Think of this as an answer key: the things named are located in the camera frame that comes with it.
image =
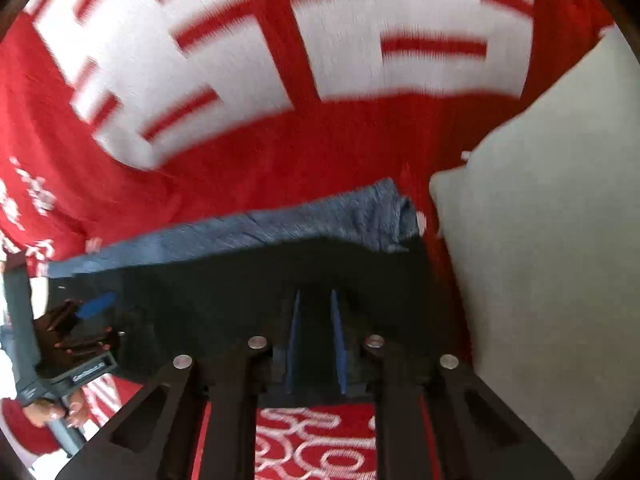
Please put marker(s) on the red printed blanket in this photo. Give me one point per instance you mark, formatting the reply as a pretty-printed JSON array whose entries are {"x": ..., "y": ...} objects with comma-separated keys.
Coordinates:
[{"x": 300, "y": 150}]

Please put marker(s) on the white pillow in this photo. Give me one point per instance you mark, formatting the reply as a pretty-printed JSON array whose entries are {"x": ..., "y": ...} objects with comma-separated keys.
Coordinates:
[{"x": 540, "y": 260}]

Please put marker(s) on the person's left forearm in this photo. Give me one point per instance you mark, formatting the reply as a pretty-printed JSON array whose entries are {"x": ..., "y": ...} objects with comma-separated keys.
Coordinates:
[{"x": 22, "y": 427}]

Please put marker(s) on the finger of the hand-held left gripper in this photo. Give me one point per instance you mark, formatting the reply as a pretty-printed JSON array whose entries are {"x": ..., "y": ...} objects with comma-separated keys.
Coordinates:
[
  {"x": 80, "y": 342},
  {"x": 97, "y": 305}
]

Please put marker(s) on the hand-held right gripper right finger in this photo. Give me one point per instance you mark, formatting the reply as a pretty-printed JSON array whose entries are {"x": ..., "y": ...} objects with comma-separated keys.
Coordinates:
[{"x": 340, "y": 350}]

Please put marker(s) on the black pants blue patterned waistband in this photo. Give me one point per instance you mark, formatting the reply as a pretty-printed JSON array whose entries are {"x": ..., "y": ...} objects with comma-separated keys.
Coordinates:
[{"x": 200, "y": 300}]

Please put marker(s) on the person's left hand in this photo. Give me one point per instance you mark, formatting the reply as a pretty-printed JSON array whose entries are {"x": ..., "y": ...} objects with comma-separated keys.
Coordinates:
[{"x": 50, "y": 410}]

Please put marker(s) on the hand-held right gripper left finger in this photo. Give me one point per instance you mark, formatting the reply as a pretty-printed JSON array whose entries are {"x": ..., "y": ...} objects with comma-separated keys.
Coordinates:
[{"x": 292, "y": 345}]

